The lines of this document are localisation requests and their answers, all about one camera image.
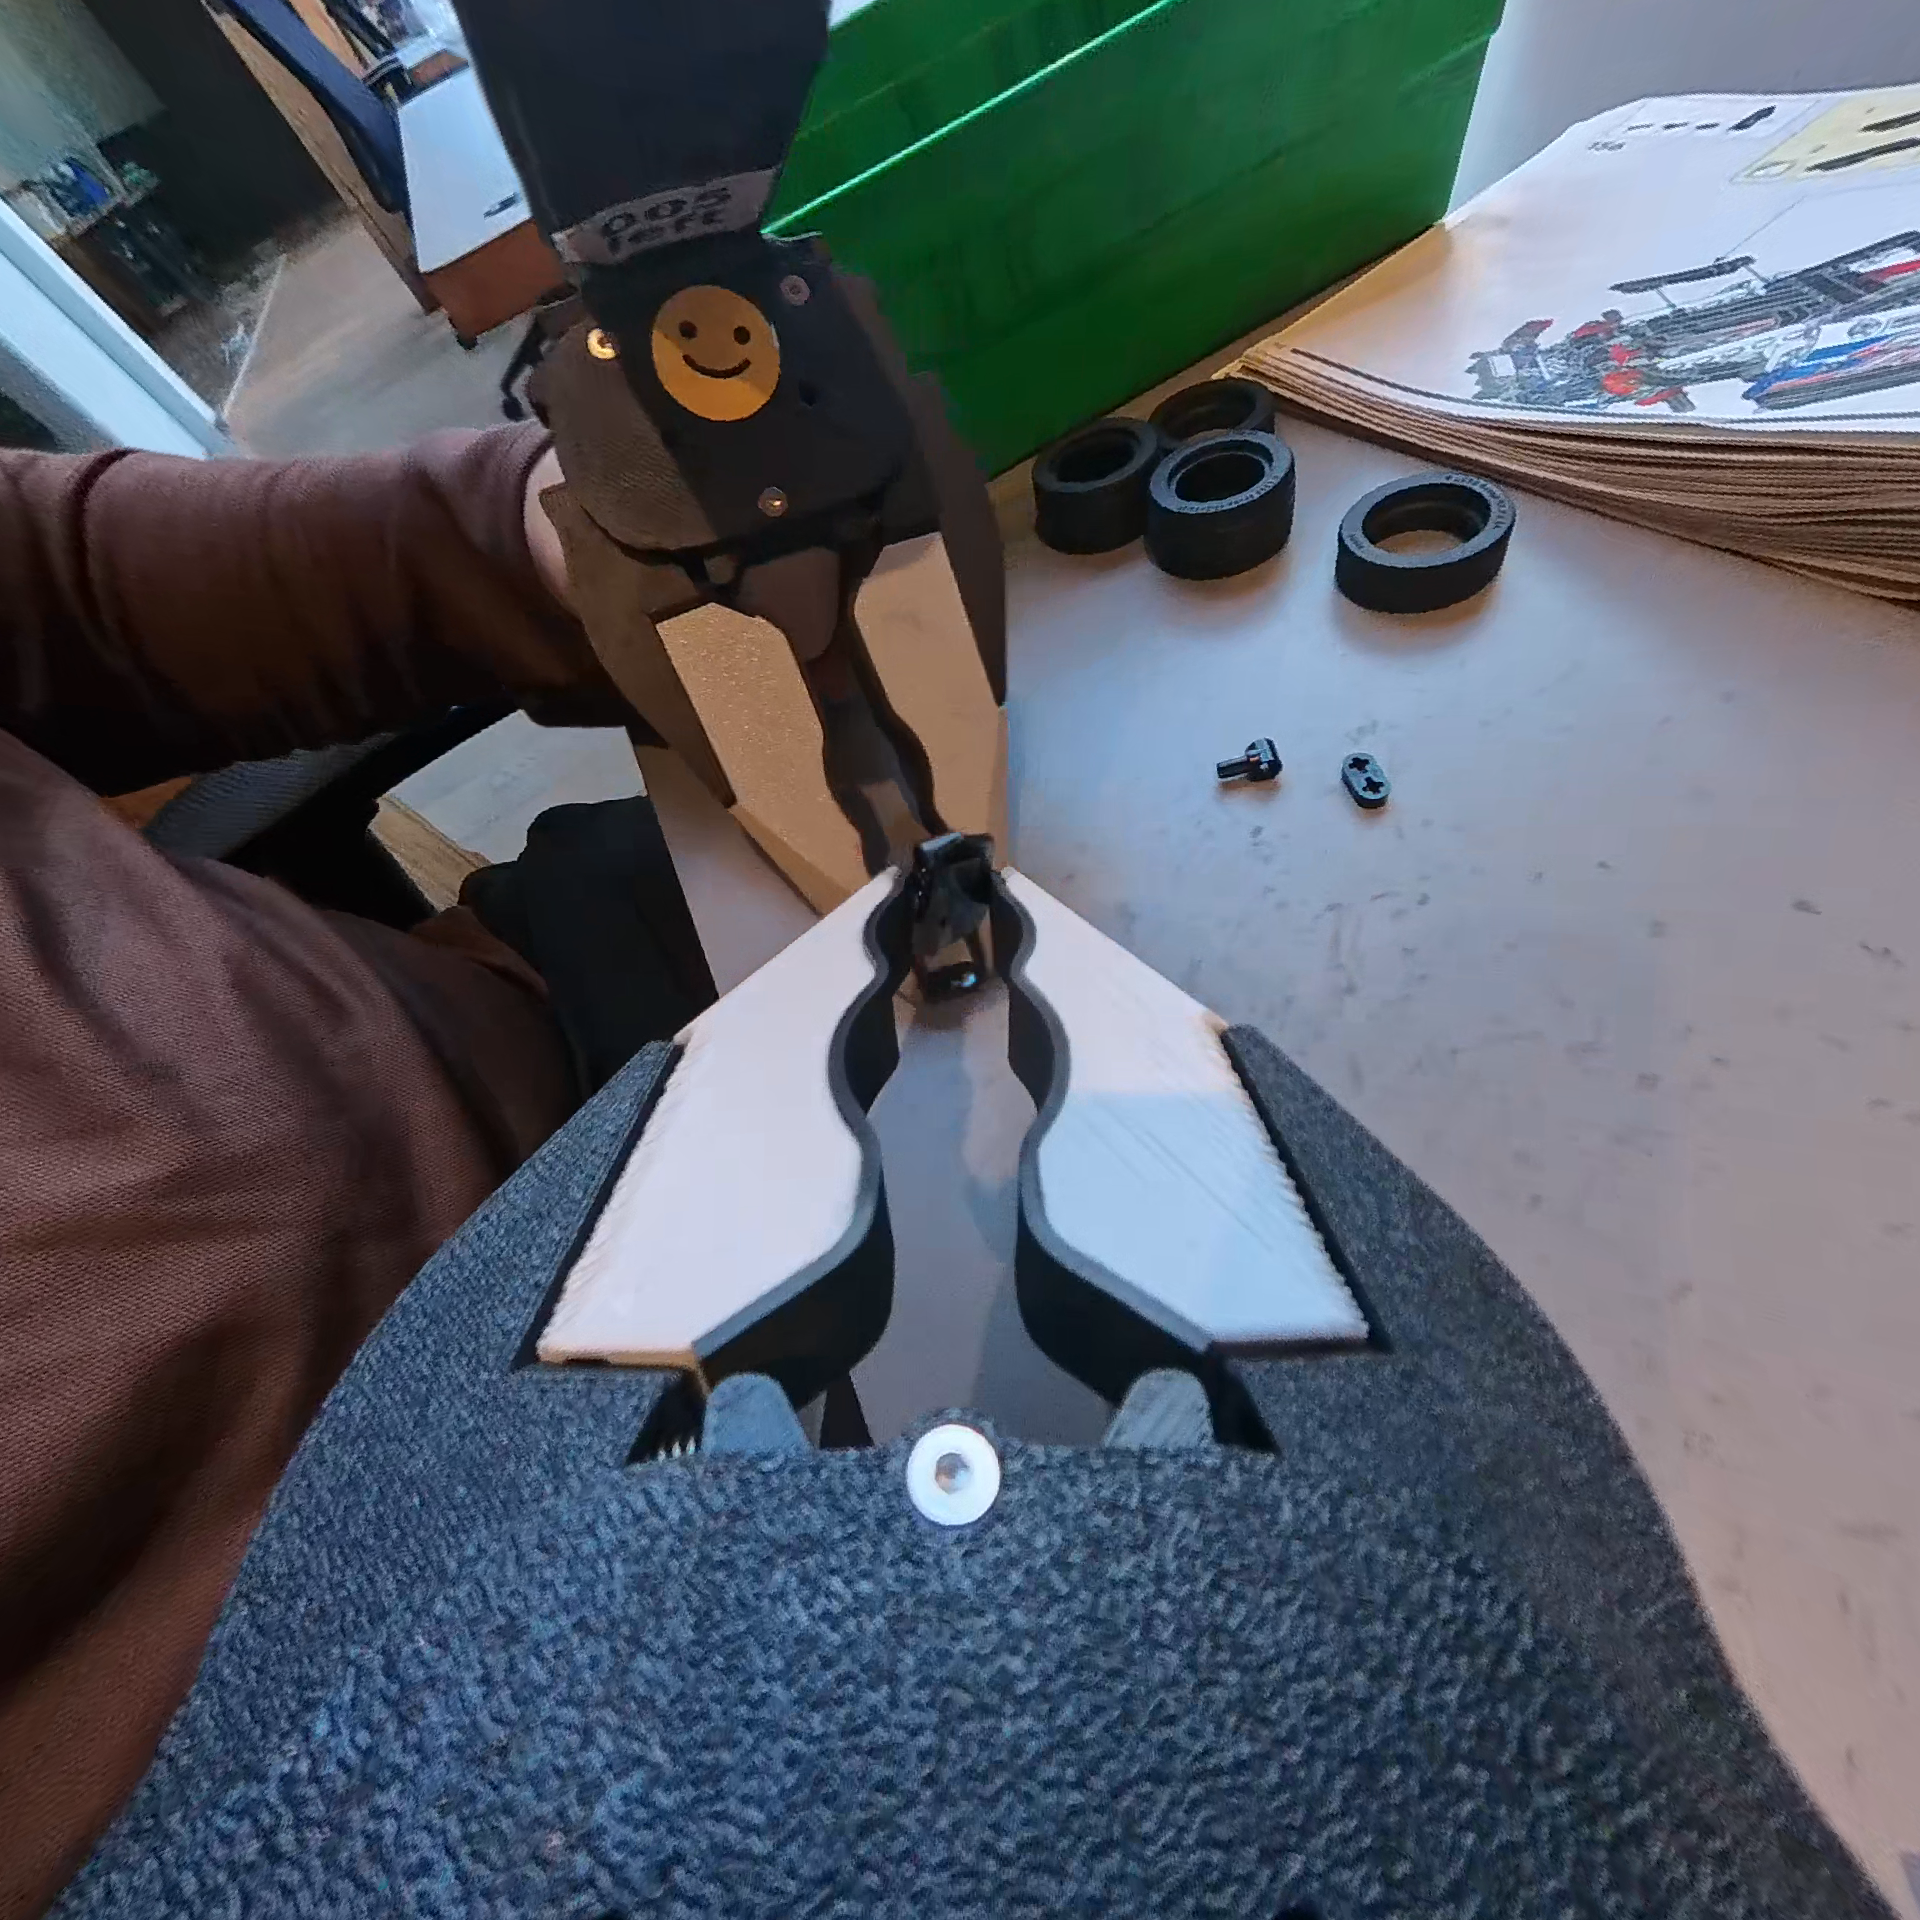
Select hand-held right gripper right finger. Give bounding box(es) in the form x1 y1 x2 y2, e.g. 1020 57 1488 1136
990 866 1373 1450

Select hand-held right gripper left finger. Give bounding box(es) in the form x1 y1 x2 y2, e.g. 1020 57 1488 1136
532 871 920 1450

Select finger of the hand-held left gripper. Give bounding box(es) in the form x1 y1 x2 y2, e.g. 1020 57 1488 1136
854 527 1008 885
656 590 904 922

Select black star-printed brick piece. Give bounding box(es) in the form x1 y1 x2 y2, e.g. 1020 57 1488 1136
900 833 1004 1005

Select person's left forearm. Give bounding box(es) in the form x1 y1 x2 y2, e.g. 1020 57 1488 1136
0 429 634 799

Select person's left hand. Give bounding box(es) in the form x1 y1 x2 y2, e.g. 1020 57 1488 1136
519 449 590 609

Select black toy tire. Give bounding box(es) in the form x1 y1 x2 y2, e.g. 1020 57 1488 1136
1147 377 1277 453
1143 432 1298 586
1335 472 1517 618
1030 422 1173 554

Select person's black pants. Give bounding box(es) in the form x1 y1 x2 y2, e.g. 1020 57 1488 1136
463 803 722 1082

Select white wooden-edged table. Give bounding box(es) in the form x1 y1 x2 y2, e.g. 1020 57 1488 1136
398 46 588 350

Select green plastic bin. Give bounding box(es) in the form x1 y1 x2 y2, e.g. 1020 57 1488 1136
766 0 1509 482

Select open toy instruction booklet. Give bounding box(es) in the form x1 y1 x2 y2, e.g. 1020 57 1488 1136
1230 90 1920 609

